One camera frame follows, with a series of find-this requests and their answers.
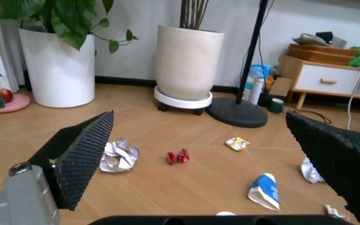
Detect beige cylindrical planter pot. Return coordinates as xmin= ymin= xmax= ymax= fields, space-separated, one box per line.
xmin=153 ymin=24 xmax=225 ymax=100

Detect flattened blue white carton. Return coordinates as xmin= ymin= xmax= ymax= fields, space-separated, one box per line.
xmin=246 ymin=173 xmax=281 ymax=211

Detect grey cloth bundle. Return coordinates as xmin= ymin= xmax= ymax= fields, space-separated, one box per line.
xmin=291 ymin=31 xmax=348 ymax=48

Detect pink round tray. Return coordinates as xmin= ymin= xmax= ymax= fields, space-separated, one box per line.
xmin=0 ymin=93 xmax=31 ymax=114

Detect blue white package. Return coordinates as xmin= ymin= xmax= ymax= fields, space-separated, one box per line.
xmin=244 ymin=64 xmax=273 ymax=90

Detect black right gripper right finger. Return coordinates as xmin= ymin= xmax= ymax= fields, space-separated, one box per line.
xmin=285 ymin=111 xmax=360 ymax=225

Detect small red white wrapper scrap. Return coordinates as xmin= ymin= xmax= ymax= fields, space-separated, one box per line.
xmin=324 ymin=204 xmax=350 ymax=222

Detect green leafy houseplant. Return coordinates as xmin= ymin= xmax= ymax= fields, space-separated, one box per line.
xmin=0 ymin=0 xmax=140 ymax=54

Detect wooden cabinet with white drawer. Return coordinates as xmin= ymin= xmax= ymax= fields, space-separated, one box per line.
xmin=278 ymin=54 xmax=360 ymax=111

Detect dark green mug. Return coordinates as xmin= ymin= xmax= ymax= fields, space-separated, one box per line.
xmin=267 ymin=97 xmax=286 ymax=114

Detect brown cardboard box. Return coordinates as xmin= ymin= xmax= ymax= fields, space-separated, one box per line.
xmin=269 ymin=76 xmax=295 ymax=97

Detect thin brown plant stems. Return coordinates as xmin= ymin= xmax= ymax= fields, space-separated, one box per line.
xmin=179 ymin=0 xmax=210 ymax=30

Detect black floor lamp pole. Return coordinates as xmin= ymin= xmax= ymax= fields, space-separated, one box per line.
xmin=234 ymin=0 xmax=269 ymax=105

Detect crumpled yellow white wrapper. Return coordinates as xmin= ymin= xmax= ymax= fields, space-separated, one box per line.
xmin=225 ymin=136 xmax=250 ymax=151

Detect white tapered planter pot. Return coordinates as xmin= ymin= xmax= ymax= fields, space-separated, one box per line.
xmin=18 ymin=28 xmax=97 ymax=109

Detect white power cable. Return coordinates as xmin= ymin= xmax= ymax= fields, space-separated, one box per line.
xmin=345 ymin=66 xmax=360 ymax=131

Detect crumpled red foil wrapper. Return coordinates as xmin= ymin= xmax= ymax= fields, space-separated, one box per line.
xmin=166 ymin=148 xmax=191 ymax=165

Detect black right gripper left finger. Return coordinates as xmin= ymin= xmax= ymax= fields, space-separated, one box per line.
xmin=0 ymin=110 xmax=116 ymax=225

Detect red apple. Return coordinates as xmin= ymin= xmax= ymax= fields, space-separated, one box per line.
xmin=0 ymin=89 xmax=15 ymax=104

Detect small crumpled white paper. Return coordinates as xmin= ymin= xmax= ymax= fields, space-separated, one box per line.
xmin=299 ymin=157 xmax=326 ymax=184

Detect black round lamp base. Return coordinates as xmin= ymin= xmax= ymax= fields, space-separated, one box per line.
xmin=205 ymin=97 xmax=269 ymax=129

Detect white wheeled plant stand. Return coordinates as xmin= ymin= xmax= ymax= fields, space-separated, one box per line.
xmin=153 ymin=85 xmax=214 ymax=116

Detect white cylindrical bottle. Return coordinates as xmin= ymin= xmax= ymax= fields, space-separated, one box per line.
xmin=248 ymin=77 xmax=265 ymax=105

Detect large crumpled white paper ball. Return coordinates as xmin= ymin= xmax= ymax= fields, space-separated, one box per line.
xmin=98 ymin=137 xmax=141 ymax=174

